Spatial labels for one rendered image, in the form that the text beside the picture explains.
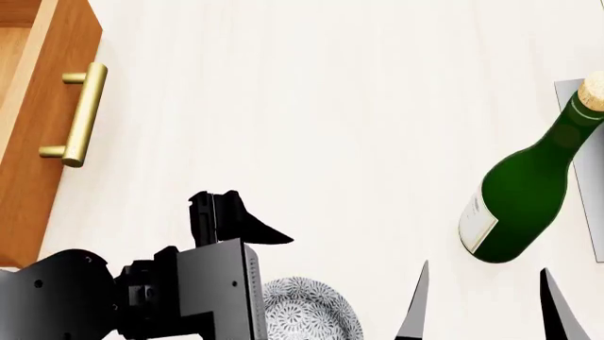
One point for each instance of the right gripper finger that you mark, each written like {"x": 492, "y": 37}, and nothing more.
{"x": 415, "y": 315}
{"x": 557, "y": 315}

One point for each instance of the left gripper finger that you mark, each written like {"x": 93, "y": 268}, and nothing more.
{"x": 240, "y": 223}
{"x": 203, "y": 219}

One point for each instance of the patterned grey ceramic bowl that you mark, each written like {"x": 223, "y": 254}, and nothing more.
{"x": 307, "y": 311}

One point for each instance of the green wine bottle with cork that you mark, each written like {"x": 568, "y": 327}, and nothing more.
{"x": 524, "y": 198}

